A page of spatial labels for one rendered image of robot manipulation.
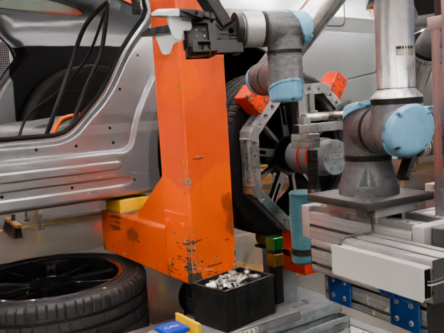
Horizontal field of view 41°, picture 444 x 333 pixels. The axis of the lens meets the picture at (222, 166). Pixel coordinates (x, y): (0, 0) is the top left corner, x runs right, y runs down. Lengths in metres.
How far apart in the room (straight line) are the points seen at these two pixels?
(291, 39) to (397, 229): 0.49
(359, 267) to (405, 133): 0.31
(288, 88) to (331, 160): 0.91
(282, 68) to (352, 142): 0.32
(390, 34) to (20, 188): 1.31
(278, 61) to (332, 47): 1.62
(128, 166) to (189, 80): 0.59
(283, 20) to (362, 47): 1.78
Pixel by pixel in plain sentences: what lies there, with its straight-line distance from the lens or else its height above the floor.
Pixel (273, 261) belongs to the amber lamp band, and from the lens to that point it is 1.79.
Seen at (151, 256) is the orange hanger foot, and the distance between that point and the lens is 2.04.
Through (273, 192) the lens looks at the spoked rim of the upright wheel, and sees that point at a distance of 2.29.
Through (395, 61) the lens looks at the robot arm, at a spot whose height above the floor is 1.13.
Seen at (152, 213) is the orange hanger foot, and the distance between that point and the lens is 2.02.
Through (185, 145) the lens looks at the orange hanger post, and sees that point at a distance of 1.74.
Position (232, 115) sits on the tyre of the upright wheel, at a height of 1.02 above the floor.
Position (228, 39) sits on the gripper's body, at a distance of 1.24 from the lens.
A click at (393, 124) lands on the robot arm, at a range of 1.33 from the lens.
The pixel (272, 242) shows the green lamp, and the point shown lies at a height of 0.65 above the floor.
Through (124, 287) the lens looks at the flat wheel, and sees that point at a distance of 1.97.
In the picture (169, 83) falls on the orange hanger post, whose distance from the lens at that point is 1.80.
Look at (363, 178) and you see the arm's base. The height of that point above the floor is 0.86.
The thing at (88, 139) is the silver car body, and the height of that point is 0.97.
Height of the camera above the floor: 1.07
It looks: 6 degrees down
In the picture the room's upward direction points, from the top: 3 degrees counter-clockwise
